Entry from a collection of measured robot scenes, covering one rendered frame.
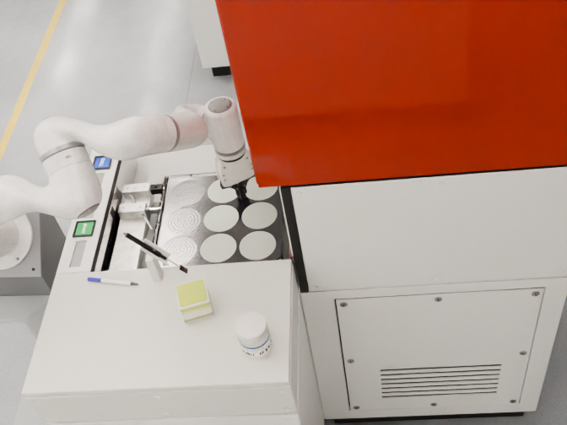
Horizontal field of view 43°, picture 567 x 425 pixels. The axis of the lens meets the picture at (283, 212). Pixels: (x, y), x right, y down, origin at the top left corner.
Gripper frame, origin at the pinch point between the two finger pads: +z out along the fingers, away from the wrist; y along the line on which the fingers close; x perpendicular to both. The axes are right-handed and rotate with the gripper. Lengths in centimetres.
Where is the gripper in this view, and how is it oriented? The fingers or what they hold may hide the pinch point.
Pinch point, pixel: (240, 190)
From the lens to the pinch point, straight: 208.1
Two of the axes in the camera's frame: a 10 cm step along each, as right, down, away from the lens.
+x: 4.3, 6.3, -6.5
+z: 1.3, 6.7, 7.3
